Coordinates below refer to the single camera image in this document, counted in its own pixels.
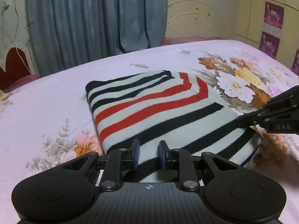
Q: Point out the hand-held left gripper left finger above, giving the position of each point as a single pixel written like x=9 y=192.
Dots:
x=135 y=155

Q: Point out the pink poster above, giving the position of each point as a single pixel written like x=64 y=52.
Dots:
x=296 y=61
x=269 y=44
x=273 y=15

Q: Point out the red heart-shaped headboard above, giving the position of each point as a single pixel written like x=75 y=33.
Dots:
x=14 y=67

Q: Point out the grey-blue curtain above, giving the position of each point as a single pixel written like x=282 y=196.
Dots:
x=93 y=21

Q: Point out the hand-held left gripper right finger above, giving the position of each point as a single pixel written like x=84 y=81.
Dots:
x=164 y=155

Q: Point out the cream arched headboard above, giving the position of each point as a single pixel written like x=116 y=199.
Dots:
x=198 y=21

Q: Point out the striped knit sweater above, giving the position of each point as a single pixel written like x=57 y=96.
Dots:
x=151 y=102

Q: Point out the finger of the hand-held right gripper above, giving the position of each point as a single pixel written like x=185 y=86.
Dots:
x=282 y=99
x=250 y=120

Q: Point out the pink bedding by cream headboard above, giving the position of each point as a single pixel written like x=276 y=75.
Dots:
x=177 y=39

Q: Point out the cream wardrobe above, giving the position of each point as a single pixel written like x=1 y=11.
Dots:
x=252 y=11

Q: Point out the plain pink pillow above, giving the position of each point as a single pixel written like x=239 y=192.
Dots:
x=22 y=82

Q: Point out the floral pink bed sheet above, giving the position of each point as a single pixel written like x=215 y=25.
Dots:
x=46 y=112

